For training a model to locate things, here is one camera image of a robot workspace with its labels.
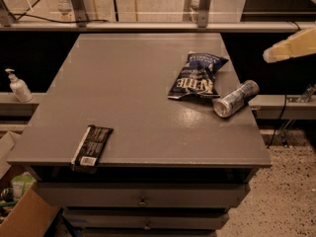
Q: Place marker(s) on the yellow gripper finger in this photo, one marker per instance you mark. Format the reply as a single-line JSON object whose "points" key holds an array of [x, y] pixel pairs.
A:
{"points": [[300, 44]]}

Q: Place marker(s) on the Red Bull can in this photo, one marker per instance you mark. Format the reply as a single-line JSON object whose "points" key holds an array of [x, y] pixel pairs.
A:
{"points": [[232, 102]]}

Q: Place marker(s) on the blue Kettle chip bag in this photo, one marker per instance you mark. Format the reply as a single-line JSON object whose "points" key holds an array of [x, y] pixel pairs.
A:
{"points": [[197, 77]]}

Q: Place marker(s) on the grey drawer cabinet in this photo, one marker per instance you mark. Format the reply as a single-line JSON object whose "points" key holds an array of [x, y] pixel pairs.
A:
{"points": [[191, 165]]}

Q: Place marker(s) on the top drawer knob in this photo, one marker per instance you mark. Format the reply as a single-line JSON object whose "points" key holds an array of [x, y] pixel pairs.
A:
{"points": [[142, 202]]}

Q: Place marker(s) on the grey metal railing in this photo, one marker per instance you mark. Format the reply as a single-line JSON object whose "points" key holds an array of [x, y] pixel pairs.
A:
{"points": [[107, 16]]}

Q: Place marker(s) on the black snack bar wrapper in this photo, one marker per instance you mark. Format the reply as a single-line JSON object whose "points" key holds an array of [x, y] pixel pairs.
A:
{"points": [[90, 149]]}

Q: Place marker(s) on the white pump dispenser bottle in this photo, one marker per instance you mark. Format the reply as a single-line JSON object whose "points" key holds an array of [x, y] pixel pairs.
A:
{"points": [[19, 86]]}

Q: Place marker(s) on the brown cardboard box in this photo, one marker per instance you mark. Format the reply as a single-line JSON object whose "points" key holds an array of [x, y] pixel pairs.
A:
{"points": [[31, 216]]}

